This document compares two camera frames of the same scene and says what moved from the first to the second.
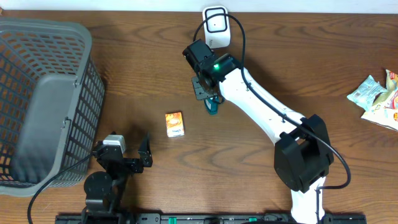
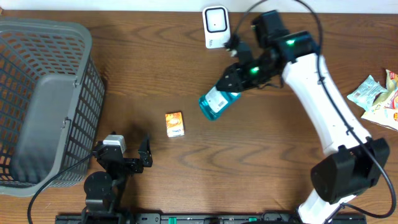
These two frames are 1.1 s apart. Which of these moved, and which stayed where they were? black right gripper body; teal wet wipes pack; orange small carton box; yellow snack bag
Moved: black right gripper body
Stayed: yellow snack bag; teal wet wipes pack; orange small carton box
